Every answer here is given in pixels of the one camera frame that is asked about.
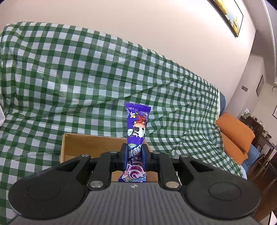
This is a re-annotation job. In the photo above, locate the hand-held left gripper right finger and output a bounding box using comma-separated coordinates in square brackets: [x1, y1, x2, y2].
[142, 145, 217, 191]

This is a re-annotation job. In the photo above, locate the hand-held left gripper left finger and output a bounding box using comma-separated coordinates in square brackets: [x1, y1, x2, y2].
[52, 143, 128, 191]

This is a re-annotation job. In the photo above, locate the purple snack packet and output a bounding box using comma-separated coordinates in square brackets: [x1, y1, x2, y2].
[118, 103, 151, 183]

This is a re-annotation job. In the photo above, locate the cardboard box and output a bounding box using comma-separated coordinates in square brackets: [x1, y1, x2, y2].
[61, 133, 159, 183]

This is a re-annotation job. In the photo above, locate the green checked cloth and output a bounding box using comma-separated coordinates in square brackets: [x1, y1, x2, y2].
[0, 22, 247, 223]

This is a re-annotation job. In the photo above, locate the orange cushion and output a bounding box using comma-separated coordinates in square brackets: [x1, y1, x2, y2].
[215, 112, 256, 165]

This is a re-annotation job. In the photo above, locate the dark wooden table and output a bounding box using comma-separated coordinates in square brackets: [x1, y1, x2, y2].
[239, 109, 277, 152]

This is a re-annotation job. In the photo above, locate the wooden chair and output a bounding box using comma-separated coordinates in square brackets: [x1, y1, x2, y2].
[248, 138, 276, 180]

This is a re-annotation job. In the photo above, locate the small framed wall picture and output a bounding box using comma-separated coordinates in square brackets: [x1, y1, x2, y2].
[256, 75, 264, 97]

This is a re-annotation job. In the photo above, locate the large framed wall picture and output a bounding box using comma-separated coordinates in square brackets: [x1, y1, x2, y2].
[209, 0, 244, 38]

